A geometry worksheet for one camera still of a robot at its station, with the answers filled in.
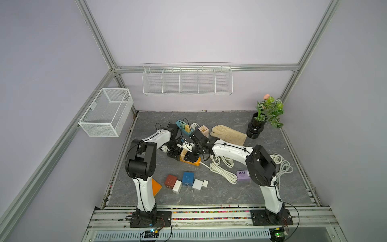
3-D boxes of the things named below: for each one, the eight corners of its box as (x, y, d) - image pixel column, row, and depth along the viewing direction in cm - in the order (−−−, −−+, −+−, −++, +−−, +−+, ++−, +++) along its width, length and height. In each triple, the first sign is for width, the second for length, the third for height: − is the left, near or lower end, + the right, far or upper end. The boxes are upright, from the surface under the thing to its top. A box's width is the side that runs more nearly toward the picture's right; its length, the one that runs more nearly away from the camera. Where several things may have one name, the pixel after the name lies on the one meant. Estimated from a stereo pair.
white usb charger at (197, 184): (192, 187, 85) (191, 186, 83) (195, 179, 88) (195, 178, 86) (200, 191, 84) (200, 189, 82) (203, 182, 87) (203, 181, 85)
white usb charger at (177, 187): (173, 192, 84) (171, 189, 80) (177, 182, 87) (176, 179, 83) (178, 194, 83) (177, 192, 79) (182, 184, 86) (181, 181, 82)
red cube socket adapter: (165, 189, 84) (163, 186, 80) (166, 178, 89) (165, 174, 84) (176, 189, 84) (174, 186, 80) (177, 178, 89) (176, 174, 84)
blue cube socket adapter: (182, 186, 86) (182, 183, 82) (183, 175, 90) (182, 172, 86) (194, 186, 86) (194, 183, 82) (194, 175, 90) (194, 172, 86)
